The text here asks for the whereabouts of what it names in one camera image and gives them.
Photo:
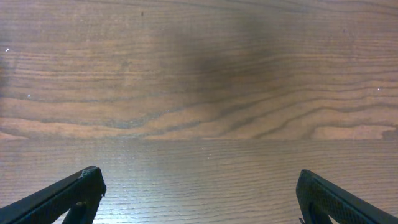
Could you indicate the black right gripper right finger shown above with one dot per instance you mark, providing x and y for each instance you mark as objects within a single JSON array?
[{"x": 321, "y": 201}]

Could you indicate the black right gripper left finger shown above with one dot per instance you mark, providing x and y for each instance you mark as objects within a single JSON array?
[{"x": 77, "y": 196}]

